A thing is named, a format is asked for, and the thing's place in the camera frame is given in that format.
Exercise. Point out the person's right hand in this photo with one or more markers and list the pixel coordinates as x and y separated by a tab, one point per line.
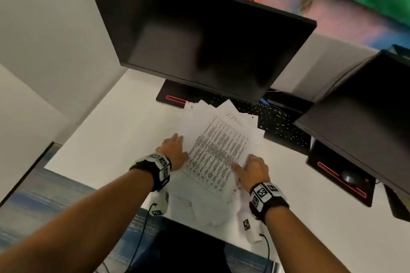
254	172

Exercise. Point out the person's left hand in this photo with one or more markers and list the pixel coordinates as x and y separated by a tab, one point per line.
174	151

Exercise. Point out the stack of white printed papers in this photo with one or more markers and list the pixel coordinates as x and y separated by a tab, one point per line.
211	148

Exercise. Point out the person's right forearm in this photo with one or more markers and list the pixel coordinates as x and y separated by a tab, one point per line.
298	244

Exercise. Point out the person's left forearm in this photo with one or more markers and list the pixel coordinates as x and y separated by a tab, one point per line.
80	224

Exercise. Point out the person's dark trousers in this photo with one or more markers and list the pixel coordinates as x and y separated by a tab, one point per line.
179	250

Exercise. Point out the black left wristband with markers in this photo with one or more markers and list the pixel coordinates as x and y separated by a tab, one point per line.
150	170

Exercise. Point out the black wristband with markers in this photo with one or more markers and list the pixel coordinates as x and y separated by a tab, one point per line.
272	202
150	170

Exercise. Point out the black right wristband with markers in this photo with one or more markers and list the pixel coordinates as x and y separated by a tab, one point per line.
272	202

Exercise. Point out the black keyboard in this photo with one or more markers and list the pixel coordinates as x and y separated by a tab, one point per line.
282	125

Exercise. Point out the black red-striped monitor base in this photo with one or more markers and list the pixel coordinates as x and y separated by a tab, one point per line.
173	93

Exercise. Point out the white table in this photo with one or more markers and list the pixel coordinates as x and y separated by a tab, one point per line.
112	141

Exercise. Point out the black mouse pad red trim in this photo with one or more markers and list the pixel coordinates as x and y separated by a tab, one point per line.
326	157

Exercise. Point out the glossy black box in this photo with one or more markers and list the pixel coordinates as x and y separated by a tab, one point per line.
288	101

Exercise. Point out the black computer mouse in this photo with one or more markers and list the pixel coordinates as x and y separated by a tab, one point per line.
350	177

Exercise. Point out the black computer monitor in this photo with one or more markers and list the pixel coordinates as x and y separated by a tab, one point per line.
368	122
198	36

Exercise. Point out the grey desk divider panel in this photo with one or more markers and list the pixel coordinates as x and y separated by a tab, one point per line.
320	65

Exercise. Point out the black flat device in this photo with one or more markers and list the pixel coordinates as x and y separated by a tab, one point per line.
398	205

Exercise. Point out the dark grey box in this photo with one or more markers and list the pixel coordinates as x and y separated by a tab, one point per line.
400	52

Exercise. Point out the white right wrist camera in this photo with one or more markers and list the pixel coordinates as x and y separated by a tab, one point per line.
248	226

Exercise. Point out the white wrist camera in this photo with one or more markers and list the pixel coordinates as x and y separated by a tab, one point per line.
160	207
248	226

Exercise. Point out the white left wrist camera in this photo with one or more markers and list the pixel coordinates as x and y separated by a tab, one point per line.
160	207

